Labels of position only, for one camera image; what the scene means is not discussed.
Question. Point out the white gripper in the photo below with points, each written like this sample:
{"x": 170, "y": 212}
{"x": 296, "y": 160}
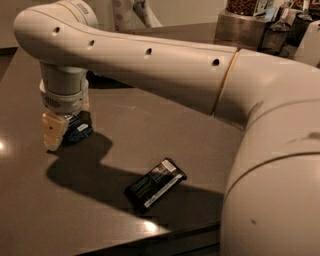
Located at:
{"x": 65, "y": 102}

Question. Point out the blue rxbar blueberry wrapper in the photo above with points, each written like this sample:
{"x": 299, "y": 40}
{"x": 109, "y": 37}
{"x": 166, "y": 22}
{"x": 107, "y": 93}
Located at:
{"x": 76, "y": 131}

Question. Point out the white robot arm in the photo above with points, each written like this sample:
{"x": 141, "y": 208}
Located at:
{"x": 271, "y": 205}

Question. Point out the black snack bar wrapper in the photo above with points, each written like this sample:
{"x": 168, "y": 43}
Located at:
{"x": 148, "y": 189}

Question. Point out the stainless steel box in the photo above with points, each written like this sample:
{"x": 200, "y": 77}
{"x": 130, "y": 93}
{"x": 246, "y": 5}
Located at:
{"x": 244, "y": 31}

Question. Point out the jar of brown snacks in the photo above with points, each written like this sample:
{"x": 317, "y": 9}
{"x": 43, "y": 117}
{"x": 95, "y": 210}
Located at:
{"x": 241, "y": 7}

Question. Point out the black mesh cup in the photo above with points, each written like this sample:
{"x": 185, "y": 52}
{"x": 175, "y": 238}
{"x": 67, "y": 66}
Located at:
{"x": 273, "y": 38}

